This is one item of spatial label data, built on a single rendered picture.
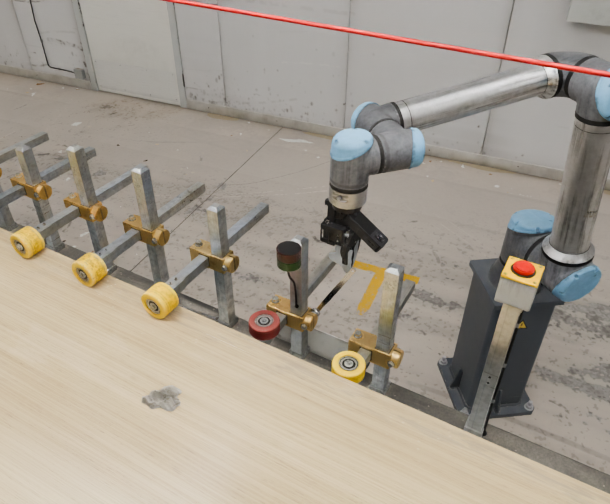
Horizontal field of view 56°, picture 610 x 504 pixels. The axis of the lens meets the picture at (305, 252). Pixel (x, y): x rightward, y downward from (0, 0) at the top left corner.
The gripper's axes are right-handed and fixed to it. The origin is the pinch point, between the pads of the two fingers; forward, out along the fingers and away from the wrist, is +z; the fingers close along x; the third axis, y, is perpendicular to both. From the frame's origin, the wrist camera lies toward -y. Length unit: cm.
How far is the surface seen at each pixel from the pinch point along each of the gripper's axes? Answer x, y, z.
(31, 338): 52, 61, 11
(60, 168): -4, 113, 6
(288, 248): 12.9, 10.6, -11.0
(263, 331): 22.1, 12.4, 9.7
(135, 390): 52, 28, 10
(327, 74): -247, 136, 54
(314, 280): -6.0, 13.4, 14.2
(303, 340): 8.5, 8.6, 23.3
